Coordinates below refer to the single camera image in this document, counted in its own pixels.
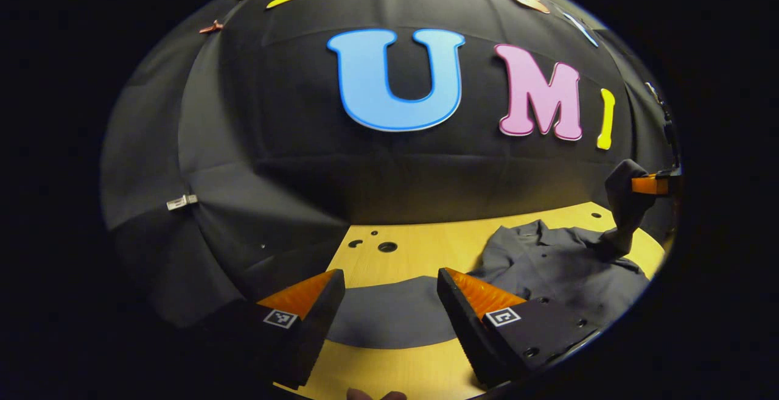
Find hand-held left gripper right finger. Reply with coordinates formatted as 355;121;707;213
436;267;601;389

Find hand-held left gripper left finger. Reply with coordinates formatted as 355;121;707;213
230;268;346;390

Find grey shirt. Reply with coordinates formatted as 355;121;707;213
326;160;658;350

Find black backdrop cloth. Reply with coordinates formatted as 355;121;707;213
100;0;679;328

